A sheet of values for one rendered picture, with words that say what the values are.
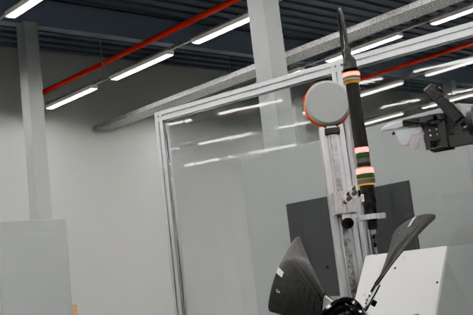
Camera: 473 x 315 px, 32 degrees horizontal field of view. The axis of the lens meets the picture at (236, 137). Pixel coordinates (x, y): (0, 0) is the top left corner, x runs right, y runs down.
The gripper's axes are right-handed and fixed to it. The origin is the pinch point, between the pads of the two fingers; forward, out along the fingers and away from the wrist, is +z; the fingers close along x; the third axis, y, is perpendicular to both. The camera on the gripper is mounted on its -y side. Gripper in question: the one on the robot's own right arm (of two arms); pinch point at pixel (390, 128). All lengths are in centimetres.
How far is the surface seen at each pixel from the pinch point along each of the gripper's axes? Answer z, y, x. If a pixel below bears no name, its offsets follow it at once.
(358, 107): 6.6, -6.4, -1.4
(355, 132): 8.1, -0.3, -1.8
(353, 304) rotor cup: 14.5, 40.7, -1.8
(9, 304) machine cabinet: 451, 33, 354
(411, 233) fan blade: 1.7, 25.3, 11.4
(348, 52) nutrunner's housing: 7.4, -20.6, -1.1
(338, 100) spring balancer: 34, -23, 63
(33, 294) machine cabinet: 443, 27, 375
